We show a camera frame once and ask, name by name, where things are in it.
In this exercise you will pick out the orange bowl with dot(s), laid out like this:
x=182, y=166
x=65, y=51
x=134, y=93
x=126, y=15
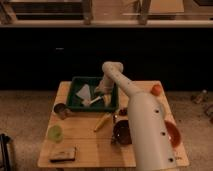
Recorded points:
x=174, y=134

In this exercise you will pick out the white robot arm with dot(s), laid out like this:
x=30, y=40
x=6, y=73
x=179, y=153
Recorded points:
x=152, y=148

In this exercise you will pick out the bunch of dark grapes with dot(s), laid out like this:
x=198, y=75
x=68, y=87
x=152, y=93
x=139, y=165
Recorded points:
x=123, y=111

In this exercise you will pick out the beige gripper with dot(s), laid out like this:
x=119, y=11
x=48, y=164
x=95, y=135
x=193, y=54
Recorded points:
x=107, y=99

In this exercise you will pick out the small metal cup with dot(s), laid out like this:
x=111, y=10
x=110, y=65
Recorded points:
x=61, y=110

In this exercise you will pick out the orange fruit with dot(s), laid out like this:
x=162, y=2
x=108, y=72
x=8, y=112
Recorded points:
x=156, y=89

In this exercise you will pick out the dark purple bowl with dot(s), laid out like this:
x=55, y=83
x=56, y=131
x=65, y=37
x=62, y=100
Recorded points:
x=121, y=132

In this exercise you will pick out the wooden shelf rail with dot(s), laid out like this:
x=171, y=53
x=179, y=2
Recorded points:
x=107, y=13

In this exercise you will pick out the yellow banana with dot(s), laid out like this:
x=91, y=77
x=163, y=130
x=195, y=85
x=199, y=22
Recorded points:
x=102, y=121

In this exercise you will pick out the wooden table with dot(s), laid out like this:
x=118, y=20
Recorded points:
x=94, y=149

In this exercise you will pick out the green plastic cup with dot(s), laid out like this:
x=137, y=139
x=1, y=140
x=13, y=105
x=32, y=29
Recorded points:
x=55, y=133

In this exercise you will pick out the black chair part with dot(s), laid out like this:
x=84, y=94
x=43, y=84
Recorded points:
x=5, y=163

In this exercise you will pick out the grey cloth in tray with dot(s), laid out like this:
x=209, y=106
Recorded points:
x=84, y=92

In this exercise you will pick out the green plastic tray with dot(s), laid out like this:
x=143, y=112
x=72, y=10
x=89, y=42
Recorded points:
x=74, y=102

